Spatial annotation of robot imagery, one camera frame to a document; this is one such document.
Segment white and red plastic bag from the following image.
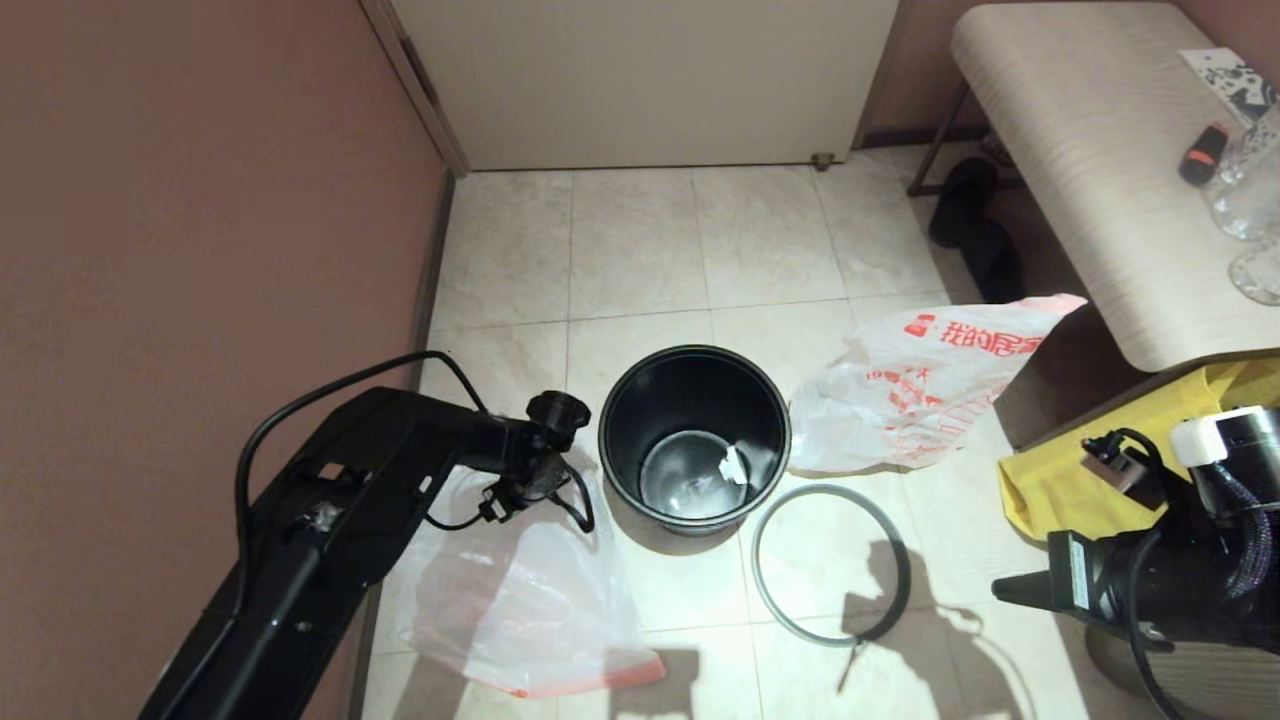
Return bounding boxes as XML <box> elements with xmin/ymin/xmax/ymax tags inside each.
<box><xmin>393</xmin><ymin>440</ymin><xmax>667</xmax><ymax>699</ymax></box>

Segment spare white red plastic bag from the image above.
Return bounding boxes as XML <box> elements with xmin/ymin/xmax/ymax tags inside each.
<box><xmin>788</xmin><ymin>294</ymin><xmax>1088</xmax><ymax>476</ymax></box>

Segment grey bin rim ring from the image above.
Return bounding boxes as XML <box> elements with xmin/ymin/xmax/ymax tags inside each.
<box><xmin>750</xmin><ymin>485</ymin><xmax>913</xmax><ymax>649</ymax></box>

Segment yellow fabric bag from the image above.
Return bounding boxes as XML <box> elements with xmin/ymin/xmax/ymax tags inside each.
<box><xmin>997</xmin><ymin>358</ymin><xmax>1280</xmax><ymax>546</ymax></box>

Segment black round trash bin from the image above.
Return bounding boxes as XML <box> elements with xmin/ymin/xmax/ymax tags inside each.
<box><xmin>598</xmin><ymin>345</ymin><xmax>794</xmax><ymax>538</ymax></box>

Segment grey ribbed round stool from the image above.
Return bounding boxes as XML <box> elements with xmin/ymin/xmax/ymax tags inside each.
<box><xmin>1085</xmin><ymin>620</ymin><xmax>1280</xmax><ymax>720</ymax></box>

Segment short clear glass vessel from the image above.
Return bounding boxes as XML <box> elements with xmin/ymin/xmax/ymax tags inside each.
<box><xmin>1228</xmin><ymin>238</ymin><xmax>1280</xmax><ymax>307</ymax></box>

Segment tall clear glass vessel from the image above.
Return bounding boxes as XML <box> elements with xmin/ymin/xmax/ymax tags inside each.
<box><xmin>1205</xmin><ymin>150</ymin><xmax>1280</xmax><ymax>242</ymax></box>

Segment pale door panel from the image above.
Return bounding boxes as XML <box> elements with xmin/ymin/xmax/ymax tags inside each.
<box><xmin>390</xmin><ymin>0</ymin><xmax>901</xmax><ymax>172</ymax></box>

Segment black and red marker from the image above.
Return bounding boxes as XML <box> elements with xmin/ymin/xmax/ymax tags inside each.
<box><xmin>1180</xmin><ymin>122</ymin><xmax>1233</xmax><ymax>188</ymax></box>

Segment light wood bench metal legs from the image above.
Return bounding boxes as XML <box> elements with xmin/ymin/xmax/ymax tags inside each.
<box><xmin>905</xmin><ymin>3</ymin><xmax>1280</xmax><ymax>373</ymax></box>

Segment printed paper leaflet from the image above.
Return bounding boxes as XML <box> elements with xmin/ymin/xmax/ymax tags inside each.
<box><xmin>1180</xmin><ymin>47</ymin><xmax>1279</xmax><ymax>123</ymax></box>

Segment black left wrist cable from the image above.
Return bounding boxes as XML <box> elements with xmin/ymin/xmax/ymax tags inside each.
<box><xmin>425</xmin><ymin>465</ymin><xmax>597</xmax><ymax>534</ymax></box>

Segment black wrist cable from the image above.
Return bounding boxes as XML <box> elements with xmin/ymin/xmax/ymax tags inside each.
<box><xmin>1125</xmin><ymin>530</ymin><xmax>1196</xmax><ymax>720</ymax></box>
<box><xmin>425</xmin><ymin>465</ymin><xmax>597</xmax><ymax>534</ymax></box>

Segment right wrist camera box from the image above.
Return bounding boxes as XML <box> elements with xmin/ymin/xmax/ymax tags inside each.
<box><xmin>1080</xmin><ymin>430</ymin><xmax>1166</xmax><ymax>498</ymax></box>

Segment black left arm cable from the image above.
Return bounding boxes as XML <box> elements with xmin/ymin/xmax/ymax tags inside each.
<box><xmin>235</xmin><ymin>350</ymin><xmax>491</xmax><ymax>621</ymax></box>

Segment brown door frame post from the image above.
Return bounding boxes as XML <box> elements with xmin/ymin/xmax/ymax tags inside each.
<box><xmin>850</xmin><ymin>0</ymin><xmax>913</xmax><ymax>152</ymax></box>
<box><xmin>360</xmin><ymin>0</ymin><xmax>472</xmax><ymax>179</ymax></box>

